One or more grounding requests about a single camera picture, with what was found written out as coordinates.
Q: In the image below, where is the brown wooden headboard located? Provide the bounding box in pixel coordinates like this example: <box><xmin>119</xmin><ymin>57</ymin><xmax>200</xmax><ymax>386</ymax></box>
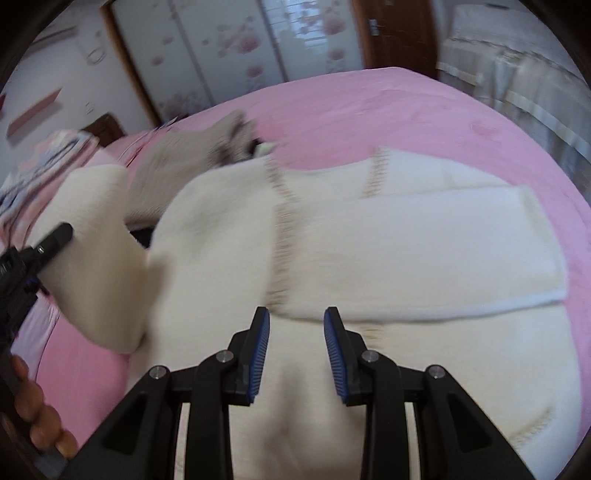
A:
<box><xmin>81</xmin><ymin>113</ymin><xmax>127</xmax><ymax>148</ymax></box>

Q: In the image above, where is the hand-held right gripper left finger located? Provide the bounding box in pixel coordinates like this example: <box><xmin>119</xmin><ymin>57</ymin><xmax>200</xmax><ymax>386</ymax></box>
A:
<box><xmin>60</xmin><ymin>306</ymin><xmax>271</xmax><ymax>480</ymax></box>

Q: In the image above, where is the white coiled wall cable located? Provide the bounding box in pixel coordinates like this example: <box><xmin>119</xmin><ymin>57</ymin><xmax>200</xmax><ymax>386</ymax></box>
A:
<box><xmin>84</xmin><ymin>31</ymin><xmax>110</xmax><ymax>66</ymax></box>

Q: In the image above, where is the floral sliding-door wardrobe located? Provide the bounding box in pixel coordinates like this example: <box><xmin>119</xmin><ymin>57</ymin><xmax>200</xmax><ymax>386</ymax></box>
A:
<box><xmin>102</xmin><ymin>0</ymin><xmax>370</xmax><ymax>125</ymax></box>

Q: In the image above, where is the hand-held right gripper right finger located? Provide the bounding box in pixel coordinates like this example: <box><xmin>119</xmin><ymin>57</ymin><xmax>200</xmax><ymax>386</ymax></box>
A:
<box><xmin>323</xmin><ymin>306</ymin><xmax>533</xmax><ymax>480</ymax></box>

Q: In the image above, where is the pink wall shelf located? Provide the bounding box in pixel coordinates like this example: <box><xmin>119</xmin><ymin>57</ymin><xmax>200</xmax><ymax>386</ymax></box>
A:
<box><xmin>6</xmin><ymin>88</ymin><xmax>64</xmax><ymax>139</ymax></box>

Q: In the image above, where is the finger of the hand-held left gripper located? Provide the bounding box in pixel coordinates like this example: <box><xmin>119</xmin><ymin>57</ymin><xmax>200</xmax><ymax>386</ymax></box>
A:
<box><xmin>27</xmin><ymin>222</ymin><xmax>75</xmax><ymax>278</ymax></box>

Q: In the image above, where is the beige knit garment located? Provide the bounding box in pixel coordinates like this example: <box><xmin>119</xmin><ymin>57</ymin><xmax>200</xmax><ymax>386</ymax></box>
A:
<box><xmin>122</xmin><ymin>110</ymin><xmax>278</xmax><ymax>222</ymax></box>

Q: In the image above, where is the brown wooden door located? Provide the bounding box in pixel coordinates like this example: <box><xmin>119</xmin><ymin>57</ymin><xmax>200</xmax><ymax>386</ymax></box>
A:
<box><xmin>353</xmin><ymin>0</ymin><xmax>439</xmax><ymax>78</ymax></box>

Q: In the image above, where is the pink bed sheet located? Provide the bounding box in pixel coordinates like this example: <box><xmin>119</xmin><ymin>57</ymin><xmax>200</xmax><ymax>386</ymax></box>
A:
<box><xmin>9</xmin><ymin>66</ymin><xmax>591</xmax><ymax>462</ymax></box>

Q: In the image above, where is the person's left hand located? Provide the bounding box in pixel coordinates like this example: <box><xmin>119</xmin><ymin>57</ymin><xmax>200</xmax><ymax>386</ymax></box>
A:
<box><xmin>11</xmin><ymin>354</ymin><xmax>79</xmax><ymax>459</ymax></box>

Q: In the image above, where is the patterned pink pillow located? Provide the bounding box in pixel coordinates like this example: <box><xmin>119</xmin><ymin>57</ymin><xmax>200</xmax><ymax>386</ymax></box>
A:
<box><xmin>0</xmin><ymin>129</ymin><xmax>100</xmax><ymax>232</ymax></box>

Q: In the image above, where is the cream satin cover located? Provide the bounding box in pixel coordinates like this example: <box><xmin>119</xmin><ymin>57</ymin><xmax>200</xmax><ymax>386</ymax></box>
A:
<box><xmin>434</xmin><ymin>4</ymin><xmax>591</xmax><ymax>185</ymax></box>

